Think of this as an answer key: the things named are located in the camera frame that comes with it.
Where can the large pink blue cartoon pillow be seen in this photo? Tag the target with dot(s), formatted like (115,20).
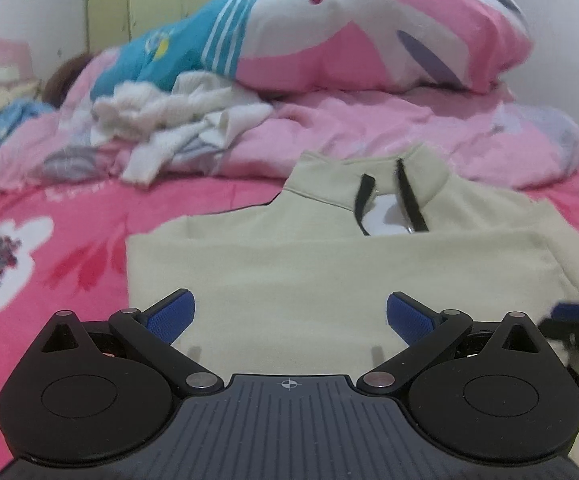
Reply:
(298,46)

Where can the beige zip hoodie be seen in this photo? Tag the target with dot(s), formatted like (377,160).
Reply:
(290,311)

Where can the pink magenta floral bed blanket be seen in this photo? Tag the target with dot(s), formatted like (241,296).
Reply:
(72,251)

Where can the crumpled white cloth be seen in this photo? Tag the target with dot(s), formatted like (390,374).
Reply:
(203,114)

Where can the dark brown garment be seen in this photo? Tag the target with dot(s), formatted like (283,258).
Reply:
(57,87)

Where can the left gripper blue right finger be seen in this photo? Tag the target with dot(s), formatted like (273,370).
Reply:
(431,336)

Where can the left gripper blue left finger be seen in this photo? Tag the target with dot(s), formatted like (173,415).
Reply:
(148,337)

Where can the light pink quilt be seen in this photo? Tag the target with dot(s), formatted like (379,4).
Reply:
(486,137)

